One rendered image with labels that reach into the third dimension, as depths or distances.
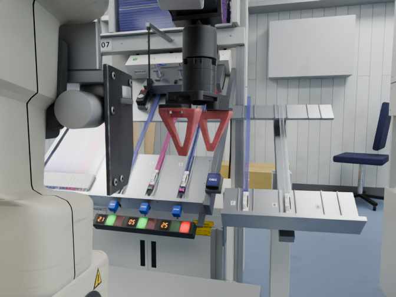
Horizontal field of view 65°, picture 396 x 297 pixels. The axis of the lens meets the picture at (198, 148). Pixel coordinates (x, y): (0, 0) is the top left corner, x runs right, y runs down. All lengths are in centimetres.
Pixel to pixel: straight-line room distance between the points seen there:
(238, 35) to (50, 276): 126
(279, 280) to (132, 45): 119
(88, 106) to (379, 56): 435
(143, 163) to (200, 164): 21
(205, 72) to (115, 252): 116
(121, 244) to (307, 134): 333
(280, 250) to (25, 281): 86
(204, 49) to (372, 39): 416
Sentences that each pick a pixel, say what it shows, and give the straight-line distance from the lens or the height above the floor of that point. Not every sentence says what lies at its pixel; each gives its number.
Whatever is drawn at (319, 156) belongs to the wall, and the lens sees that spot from 442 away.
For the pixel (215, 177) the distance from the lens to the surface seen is 97.
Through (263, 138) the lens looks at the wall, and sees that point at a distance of 438.
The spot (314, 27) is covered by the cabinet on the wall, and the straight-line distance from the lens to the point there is 426.
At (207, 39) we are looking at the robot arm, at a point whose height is 110.
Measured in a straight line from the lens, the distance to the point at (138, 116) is 134.
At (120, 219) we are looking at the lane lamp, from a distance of 105.
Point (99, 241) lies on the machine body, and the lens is 156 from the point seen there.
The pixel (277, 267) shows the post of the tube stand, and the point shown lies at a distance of 111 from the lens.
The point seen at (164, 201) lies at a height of 72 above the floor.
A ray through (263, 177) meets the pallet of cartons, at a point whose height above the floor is 36.
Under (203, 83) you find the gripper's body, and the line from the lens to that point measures 50.
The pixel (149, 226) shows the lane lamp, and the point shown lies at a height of 65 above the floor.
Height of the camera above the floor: 98
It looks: 5 degrees down
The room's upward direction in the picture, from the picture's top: straight up
